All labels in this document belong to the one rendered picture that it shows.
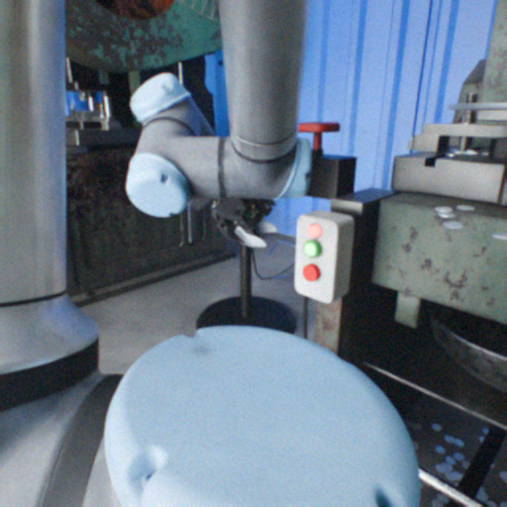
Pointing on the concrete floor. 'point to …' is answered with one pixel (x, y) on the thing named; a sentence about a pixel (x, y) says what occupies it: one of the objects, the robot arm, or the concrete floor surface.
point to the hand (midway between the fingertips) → (257, 241)
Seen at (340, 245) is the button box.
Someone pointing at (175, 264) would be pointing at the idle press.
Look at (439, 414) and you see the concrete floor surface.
